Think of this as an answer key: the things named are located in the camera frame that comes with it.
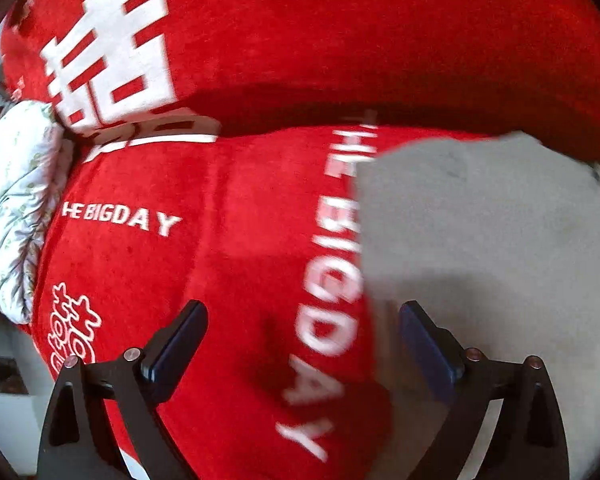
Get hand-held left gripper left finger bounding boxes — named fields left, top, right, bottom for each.
left=37, top=299, right=210, bottom=480

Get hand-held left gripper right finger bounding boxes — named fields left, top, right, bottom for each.
left=399, top=300, right=571, bottom=480

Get grey small garment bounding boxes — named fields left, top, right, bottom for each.
left=354, top=130, right=600, bottom=480

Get red printed blanket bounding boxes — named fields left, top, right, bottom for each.
left=30, top=122, right=511, bottom=480

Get white floral quilt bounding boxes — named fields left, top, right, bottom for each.
left=0, top=100, right=77, bottom=325

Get red printed cushion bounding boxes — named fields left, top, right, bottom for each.
left=0, top=0, right=600, bottom=188

